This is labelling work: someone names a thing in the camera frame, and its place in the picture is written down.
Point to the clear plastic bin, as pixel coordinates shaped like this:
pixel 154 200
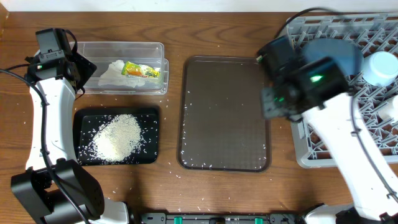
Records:
pixel 119 50

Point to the light blue bowl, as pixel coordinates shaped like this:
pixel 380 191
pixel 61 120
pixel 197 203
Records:
pixel 380 68

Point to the white cup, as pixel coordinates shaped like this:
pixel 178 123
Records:
pixel 389 111

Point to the white tissue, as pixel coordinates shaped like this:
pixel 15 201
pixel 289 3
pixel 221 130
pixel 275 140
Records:
pixel 114 76

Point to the dark blue plate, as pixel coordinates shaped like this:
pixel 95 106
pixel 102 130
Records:
pixel 347 56

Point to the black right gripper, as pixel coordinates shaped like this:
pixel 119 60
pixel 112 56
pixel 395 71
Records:
pixel 268 106

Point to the yellow green snack wrapper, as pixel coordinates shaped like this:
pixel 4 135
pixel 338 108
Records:
pixel 139 70

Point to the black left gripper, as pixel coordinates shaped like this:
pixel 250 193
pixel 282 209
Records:
pixel 84 68

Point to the dark brown serving tray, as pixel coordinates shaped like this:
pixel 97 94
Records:
pixel 221 124

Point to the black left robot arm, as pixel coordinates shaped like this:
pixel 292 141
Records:
pixel 54 188

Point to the grey dishwasher rack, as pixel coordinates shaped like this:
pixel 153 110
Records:
pixel 371 33

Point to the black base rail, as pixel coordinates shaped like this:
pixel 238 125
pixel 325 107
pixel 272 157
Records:
pixel 274 218

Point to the pile of white rice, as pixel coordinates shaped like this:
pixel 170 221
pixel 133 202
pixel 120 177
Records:
pixel 118 139

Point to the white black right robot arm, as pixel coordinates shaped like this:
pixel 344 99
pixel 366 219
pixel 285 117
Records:
pixel 370 180

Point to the black plastic bin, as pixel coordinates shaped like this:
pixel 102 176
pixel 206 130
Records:
pixel 88 121

